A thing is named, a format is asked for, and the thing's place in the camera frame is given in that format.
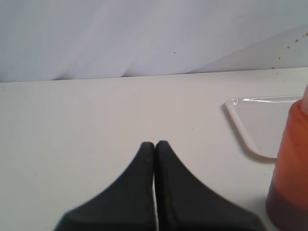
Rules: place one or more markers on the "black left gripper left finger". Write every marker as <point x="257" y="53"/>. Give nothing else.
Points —
<point x="126" y="205"/>

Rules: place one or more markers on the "white rectangular tray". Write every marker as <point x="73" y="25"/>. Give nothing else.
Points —
<point x="260" y="121"/>

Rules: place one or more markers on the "white backdrop cloth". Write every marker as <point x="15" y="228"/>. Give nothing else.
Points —
<point x="77" y="39"/>

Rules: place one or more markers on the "red sauce squeeze bottle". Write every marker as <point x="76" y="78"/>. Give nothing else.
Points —
<point x="287" y="200"/>

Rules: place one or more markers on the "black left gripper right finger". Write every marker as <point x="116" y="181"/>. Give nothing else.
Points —
<point x="185" y="204"/>

